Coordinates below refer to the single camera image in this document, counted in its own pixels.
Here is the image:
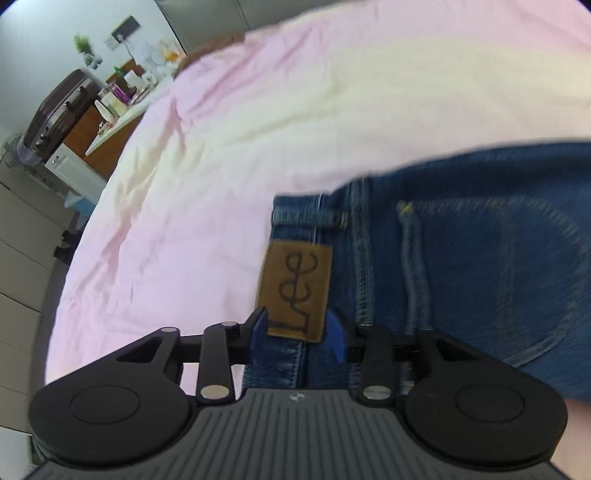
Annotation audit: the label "cluttered wooden desk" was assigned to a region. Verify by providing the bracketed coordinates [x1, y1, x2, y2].
[62, 60, 175, 181]

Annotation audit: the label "blue denim pants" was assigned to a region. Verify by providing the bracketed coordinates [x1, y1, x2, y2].
[242, 141, 591, 403]

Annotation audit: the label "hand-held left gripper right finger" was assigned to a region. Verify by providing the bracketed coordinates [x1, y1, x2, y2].
[325, 309, 481, 407]

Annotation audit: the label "white standing fan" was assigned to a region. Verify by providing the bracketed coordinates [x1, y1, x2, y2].
[0, 133, 29, 175]

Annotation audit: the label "black wall frame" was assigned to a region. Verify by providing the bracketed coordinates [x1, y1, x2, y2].
[111, 15, 142, 43]

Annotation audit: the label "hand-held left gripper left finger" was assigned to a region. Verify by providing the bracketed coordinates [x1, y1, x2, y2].
[113, 307, 269, 406]

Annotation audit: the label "small potted green plant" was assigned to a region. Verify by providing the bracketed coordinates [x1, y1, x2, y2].
[74, 34, 103, 70]

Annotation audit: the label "light blue box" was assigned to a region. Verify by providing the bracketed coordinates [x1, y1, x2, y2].
[68, 190, 95, 219]

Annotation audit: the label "white cabinet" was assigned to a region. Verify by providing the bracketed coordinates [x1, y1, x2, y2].
[45, 143, 108, 205]

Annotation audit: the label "pink bed sheet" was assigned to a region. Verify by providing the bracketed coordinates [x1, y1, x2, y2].
[44, 0, 591, 468]

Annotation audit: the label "grey upholstered headboard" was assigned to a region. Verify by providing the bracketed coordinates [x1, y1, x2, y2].
[154, 0, 333, 52]

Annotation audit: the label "dark brown suitcase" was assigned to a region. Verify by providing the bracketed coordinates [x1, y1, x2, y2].
[23, 69, 94, 161]

